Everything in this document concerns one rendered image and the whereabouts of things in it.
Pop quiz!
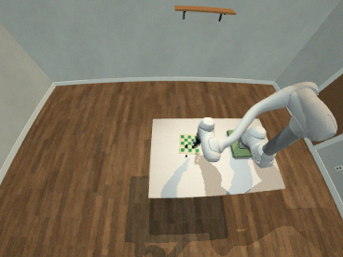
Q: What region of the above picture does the green and cream chessboard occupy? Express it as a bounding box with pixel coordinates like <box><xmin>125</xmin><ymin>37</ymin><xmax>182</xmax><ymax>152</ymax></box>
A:
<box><xmin>179</xmin><ymin>134</ymin><xmax>200</xmax><ymax>154</ymax></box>

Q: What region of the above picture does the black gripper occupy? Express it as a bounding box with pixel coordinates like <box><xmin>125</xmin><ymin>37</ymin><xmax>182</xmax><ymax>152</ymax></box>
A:
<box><xmin>192</xmin><ymin>136</ymin><xmax>200</xmax><ymax>148</ymax></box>

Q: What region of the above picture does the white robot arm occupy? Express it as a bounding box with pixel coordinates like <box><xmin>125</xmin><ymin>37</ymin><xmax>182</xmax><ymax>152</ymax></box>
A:
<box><xmin>196</xmin><ymin>82</ymin><xmax>337</xmax><ymax>169</ymax></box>

